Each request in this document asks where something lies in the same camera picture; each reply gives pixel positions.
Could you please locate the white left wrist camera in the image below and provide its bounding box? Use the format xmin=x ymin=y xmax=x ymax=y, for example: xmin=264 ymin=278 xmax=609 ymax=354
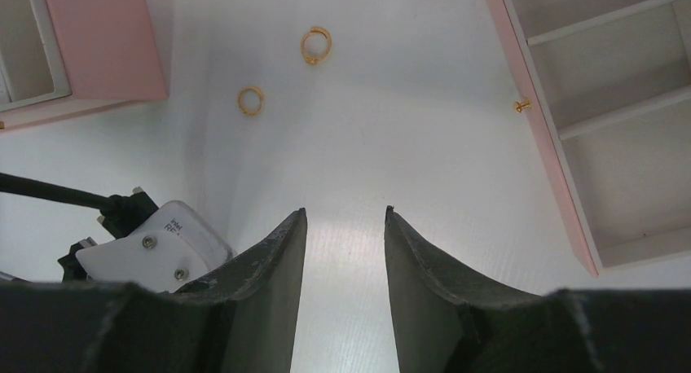
xmin=76 ymin=200 xmax=235 ymax=292

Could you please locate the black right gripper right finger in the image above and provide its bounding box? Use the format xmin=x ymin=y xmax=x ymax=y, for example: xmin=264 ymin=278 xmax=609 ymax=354
xmin=385 ymin=207 xmax=690 ymax=372

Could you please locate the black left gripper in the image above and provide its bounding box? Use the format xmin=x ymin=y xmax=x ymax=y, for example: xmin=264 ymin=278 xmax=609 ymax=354
xmin=57 ymin=239 xmax=97 ymax=283

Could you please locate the pink jewelry box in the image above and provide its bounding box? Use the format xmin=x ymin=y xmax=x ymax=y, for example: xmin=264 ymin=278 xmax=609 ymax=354
xmin=1 ymin=0 xmax=168 ymax=132

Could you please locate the gold ring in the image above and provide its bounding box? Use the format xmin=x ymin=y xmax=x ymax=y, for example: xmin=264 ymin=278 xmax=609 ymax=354
xmin=237 ymin=86 xmax=266 ymax=117
xmin=300 ymin=26 xmax=333 ymax=66

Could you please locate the pink jewelry drawer tray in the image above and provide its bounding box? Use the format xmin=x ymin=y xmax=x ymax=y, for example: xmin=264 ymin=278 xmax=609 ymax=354
xmin=486 ymin=0 xmax=690 ymax=275

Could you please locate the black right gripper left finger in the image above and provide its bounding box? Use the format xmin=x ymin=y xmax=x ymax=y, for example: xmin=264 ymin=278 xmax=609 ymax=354
xmin=1 ymin=209 xmax=307 ymax=372

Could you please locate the black left camera cable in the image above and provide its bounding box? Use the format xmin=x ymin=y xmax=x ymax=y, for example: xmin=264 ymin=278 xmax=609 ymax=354
xmin=0 ymin=172 xmax=161 ymax=239

